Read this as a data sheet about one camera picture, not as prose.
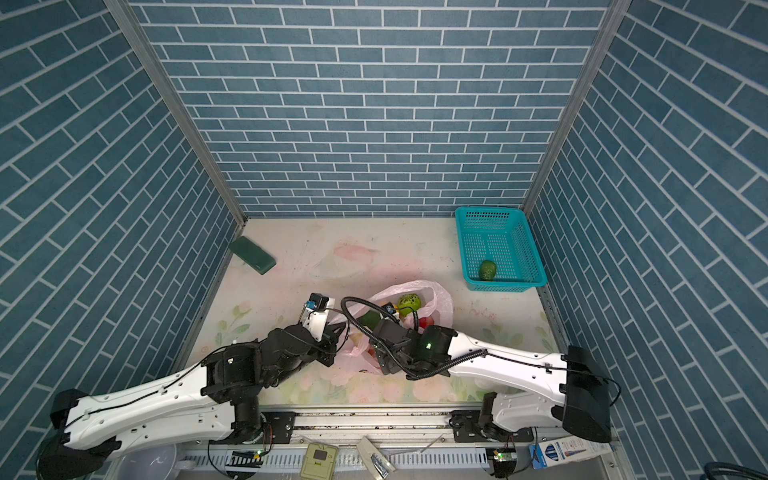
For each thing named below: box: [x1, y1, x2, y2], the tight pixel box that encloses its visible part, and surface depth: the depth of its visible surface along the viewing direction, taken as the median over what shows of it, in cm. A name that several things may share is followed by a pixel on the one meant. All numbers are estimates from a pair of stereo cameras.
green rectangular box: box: [229, 236, 277, 275], surface depth 110 cm
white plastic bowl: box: [108, 443, 177, 480], surface depth 67 cm
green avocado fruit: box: [479, 260, 497, 281], surface depth 102 cm
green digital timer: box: [300, 442, 339, 480], surface depth 69 cm
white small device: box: [356, 436, 396, 480], surface depth 69 cm
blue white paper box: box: [529, 436, 613, 469], surface depth 71 cm
